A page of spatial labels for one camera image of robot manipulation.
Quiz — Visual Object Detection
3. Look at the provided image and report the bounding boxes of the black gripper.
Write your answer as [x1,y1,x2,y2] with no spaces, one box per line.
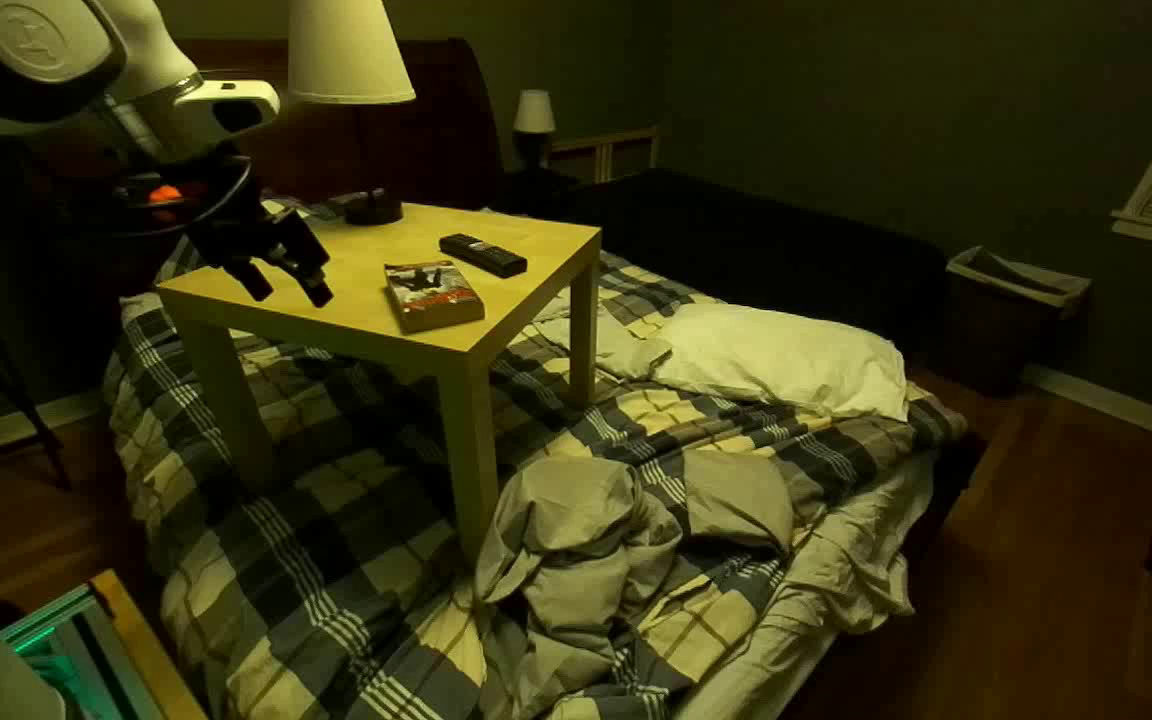
[185,158,339,312]

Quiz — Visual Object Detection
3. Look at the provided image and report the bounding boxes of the light wooden side table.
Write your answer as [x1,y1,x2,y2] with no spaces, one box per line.
[151,196,610,564]

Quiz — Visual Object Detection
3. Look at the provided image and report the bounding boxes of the white bed sheet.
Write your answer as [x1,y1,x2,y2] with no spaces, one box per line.
[674,449,943,720]

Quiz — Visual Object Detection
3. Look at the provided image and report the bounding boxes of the white pillow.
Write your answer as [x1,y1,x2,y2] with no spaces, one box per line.
[662,299,920,423]

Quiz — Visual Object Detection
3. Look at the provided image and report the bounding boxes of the white low shelf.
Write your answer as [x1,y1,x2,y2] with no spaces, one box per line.
[547,123,666,189]

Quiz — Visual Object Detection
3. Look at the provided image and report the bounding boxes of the dark waste bin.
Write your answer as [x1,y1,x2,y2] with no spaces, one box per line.
[942,242,1096,402]

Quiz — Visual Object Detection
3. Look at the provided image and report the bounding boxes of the dark couch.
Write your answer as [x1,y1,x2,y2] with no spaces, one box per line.
[572,167,954,364]

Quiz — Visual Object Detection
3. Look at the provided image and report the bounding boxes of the table lamp with cream shade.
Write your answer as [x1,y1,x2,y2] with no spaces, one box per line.
[284,0,420,228]

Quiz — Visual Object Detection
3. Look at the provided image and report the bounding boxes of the black remote control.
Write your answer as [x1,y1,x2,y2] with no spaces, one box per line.
[438,228,531,281]

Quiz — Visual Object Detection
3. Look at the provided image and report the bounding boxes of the green lit robot mounting platform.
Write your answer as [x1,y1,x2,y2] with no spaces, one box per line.
[0,569,210,720]

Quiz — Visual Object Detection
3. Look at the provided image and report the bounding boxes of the plaid blanket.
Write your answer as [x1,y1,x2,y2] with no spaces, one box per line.
[100,245,973,720]

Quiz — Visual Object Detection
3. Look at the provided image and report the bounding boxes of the small bedside lamp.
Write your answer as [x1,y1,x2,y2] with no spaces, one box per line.
[509,86,564,176]

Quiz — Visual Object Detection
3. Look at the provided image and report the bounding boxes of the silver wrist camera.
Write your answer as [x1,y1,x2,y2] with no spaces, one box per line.
[172,78,284,141]

